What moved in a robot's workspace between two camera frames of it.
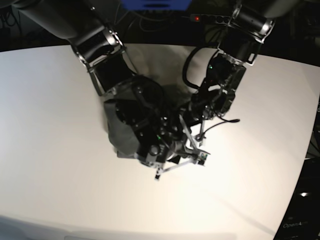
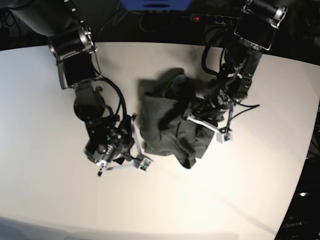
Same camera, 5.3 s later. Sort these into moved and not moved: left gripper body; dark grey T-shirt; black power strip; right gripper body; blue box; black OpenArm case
Moved: left gripper body; right gripper body; dark grey T-shirt
Not moved: blue box; black power strip; black OpenArm case
